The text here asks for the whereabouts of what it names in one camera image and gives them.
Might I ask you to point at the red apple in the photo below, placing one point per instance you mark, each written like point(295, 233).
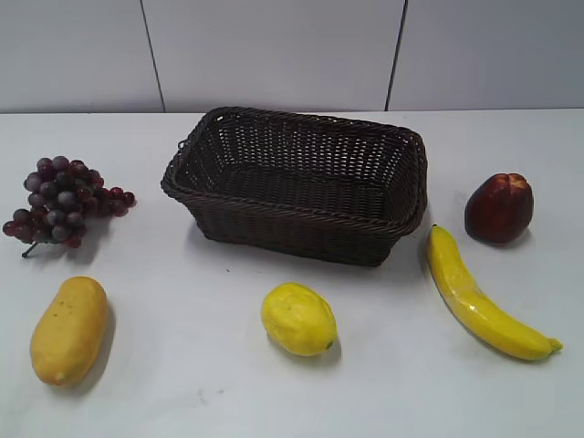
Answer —
point(500, 209)

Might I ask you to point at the dark woven wicker basket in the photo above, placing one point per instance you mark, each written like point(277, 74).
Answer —
point(333, 189)

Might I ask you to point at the yellow lemon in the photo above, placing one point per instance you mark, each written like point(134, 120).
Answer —
point(299, 320)

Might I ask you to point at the purple grape bunch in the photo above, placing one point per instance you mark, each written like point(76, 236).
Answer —
point(63, 196)

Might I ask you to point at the yellow banana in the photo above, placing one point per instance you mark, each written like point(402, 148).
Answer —
point(475, 310)

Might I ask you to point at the yellow mango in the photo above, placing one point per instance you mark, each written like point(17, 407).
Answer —
point(68, 337)

